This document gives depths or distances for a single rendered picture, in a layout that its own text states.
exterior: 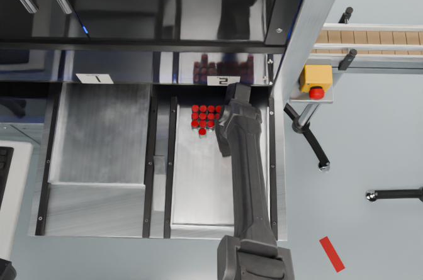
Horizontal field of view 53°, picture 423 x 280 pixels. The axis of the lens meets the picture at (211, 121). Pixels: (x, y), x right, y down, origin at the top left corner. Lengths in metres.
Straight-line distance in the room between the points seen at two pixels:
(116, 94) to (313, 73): 0.57
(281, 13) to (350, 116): 1.48
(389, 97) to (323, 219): 0.73
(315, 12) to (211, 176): 0.56
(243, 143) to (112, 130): 0.53
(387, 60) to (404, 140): 1.04
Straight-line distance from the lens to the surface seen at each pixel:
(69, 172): 1.26
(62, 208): 1.25
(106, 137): 1.25
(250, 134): 0.84
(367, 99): 2.33
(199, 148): 1.21
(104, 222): 1.21
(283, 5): 0.83
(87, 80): 1.18
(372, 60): 1.33
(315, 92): 1.15
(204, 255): 2.05
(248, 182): 0.75
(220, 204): 1.18
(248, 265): 0.64
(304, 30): 0.90
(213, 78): 1.11
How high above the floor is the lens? 2.05
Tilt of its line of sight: 72 degrees down
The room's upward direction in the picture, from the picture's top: 1 degrees counter-clockwise
